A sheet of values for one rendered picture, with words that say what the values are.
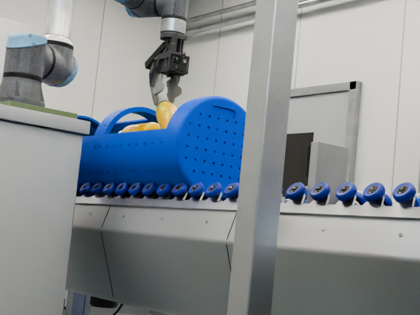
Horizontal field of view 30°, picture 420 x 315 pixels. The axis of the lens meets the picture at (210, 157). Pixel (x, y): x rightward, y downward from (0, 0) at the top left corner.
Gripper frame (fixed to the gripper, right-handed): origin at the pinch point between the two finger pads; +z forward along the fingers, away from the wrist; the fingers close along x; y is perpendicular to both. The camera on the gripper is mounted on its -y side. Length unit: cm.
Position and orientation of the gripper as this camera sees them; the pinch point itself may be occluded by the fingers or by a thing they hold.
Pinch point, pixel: (161, 102)
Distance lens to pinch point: 232.7
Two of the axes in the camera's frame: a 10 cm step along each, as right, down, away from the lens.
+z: -1.0, 9.9, -0.9
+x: 7.9, 1.3, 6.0
